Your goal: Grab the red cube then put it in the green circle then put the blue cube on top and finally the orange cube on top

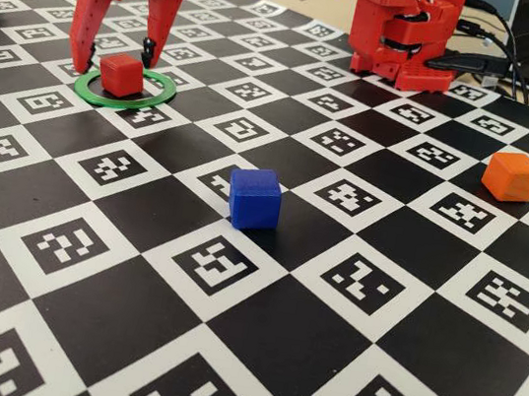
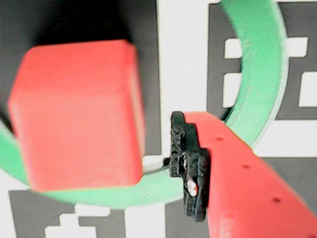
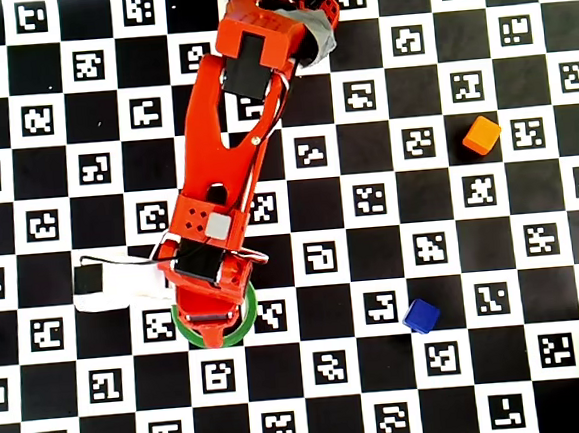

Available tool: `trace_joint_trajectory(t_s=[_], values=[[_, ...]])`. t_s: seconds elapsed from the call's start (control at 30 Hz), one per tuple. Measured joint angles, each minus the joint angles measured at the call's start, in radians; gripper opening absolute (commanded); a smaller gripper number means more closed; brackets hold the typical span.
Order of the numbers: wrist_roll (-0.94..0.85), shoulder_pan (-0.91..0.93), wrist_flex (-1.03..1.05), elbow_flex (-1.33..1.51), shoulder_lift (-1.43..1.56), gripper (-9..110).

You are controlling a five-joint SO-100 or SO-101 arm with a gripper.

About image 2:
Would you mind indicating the orange-red gripper finger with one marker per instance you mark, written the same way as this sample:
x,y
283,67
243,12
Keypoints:
x,y
235,186

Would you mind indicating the red cube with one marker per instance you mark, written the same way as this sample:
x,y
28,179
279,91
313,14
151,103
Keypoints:
x,y
74,119

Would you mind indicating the checkerboard marker mat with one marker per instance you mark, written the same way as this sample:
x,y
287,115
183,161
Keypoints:
x,y
183,62

